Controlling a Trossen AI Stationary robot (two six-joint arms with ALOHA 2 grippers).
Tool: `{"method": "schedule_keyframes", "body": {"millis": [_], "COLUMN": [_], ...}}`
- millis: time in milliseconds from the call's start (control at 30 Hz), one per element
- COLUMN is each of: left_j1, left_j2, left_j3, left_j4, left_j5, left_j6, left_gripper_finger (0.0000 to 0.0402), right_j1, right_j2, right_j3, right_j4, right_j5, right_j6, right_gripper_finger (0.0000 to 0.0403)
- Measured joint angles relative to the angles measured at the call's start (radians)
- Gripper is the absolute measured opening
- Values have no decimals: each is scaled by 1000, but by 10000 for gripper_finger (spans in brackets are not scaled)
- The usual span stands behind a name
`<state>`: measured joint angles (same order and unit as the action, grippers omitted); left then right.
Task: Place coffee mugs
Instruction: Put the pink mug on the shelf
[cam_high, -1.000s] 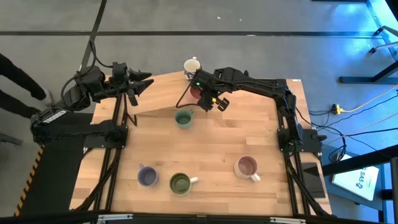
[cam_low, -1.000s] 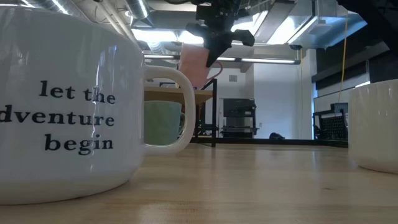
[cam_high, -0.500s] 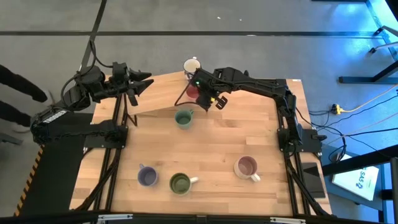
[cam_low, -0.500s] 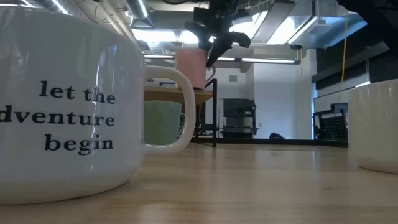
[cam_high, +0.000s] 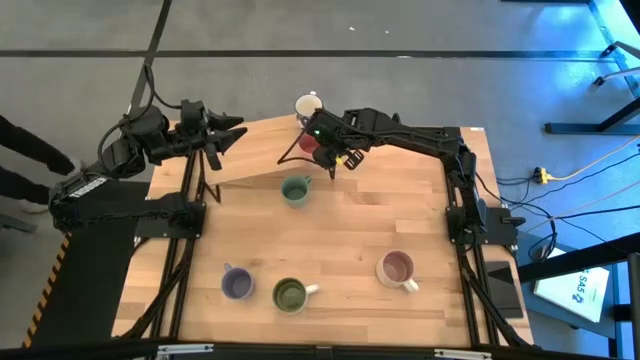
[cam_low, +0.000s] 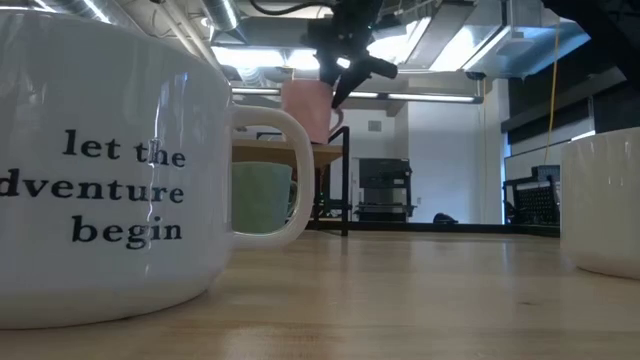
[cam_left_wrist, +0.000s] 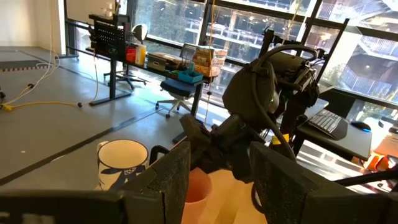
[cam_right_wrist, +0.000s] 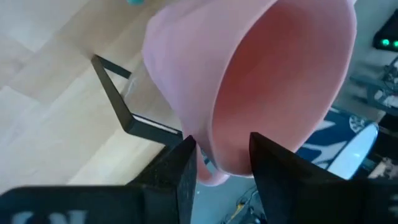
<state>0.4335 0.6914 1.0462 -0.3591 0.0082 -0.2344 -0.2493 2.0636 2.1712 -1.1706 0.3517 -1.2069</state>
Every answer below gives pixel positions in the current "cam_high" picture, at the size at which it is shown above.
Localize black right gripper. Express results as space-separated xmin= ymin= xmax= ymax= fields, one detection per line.
xmin=304 ymin=107 xmax=366 ymax=172

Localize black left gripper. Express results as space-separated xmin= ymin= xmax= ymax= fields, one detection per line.
xmin=174 ymin=98 xmax=249 ymax=172

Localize cream mug with blue pattern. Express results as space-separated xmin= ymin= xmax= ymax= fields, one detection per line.
xmin=294 ymin=91 xmax=324 ymax=127

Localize teal green mug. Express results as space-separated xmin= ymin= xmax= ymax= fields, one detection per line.
xmin=280 ymin=174 xmax=312 ymax=209

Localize white mug with pink inside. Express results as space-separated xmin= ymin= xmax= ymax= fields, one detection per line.
xmin=375 ymin=249 xmax=420 ymax=295

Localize purple mug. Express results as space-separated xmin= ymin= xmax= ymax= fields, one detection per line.
xmin=220 ymin=262 xmax=256 ymax=301

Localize white lettered mug green inside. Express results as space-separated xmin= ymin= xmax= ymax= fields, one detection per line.
xmin=271 ymin=277 xmax=320 ymax=315

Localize wooden shelf riser black legs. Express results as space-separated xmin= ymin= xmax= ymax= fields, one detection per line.
xmin=199 ymin=113 xmax=337 ymax=204

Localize person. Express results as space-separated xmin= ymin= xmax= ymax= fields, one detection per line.
xmin=0 ymin=114 xmax=84 ymax=215

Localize black aluminium beam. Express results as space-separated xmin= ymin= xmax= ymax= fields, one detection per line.
xmin=0 ymin=338 xmax=640 ymax=360

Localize black hazard-striped floor mat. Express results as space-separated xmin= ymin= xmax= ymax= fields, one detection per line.
xmin=22 ymin=219 xmax=151 ymax=349

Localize black tablet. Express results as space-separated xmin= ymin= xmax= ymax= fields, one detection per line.
xmin=483 ymin=259 xmax=525 ymax=321

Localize grey floor object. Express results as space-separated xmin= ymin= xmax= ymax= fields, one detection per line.
xmin=0 ymin=213 xmax=39 ymax=234

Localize black slanted bar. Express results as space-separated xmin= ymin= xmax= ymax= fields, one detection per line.
xmin=517 ymin=232 xmax=640 ymax=285

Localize white printed box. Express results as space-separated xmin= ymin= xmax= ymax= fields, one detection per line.
xmin=532 ymin=247 xmax=612 ymax=324

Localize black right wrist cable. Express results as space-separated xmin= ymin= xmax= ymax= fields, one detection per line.
xmin=277 ymin=127 xmax=321 ymax=166

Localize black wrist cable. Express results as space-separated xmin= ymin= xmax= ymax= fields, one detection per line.
xmin=96 ymin=63 xmax=182 ymax=169
xmin=277 ymin=127 xmax=321 ymax=166

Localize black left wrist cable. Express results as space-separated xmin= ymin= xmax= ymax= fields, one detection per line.
xmin=96 ymin=63 xmax=182 ymax=169

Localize black metal table frame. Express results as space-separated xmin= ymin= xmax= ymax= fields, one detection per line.
xmin=119 ymin=112 xmax=534 ymax=349

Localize silver beam bracket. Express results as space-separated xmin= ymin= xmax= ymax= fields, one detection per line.
xmin=433 ymin=348 xmax=494 ymax=360
xmin=156 ymin=343 xmax=215 ymax=358

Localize yellow floor cable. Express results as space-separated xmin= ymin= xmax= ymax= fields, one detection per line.
xmin=549 ymin=135 xmax=640 ymax=182

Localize black desk frame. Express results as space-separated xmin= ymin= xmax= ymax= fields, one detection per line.
xmin=543 ymin=0 xmax=640 ymax=136

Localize black floor cable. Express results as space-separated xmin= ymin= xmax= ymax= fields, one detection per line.
xmin=494 ymin=149 xmax=640 ymax=264

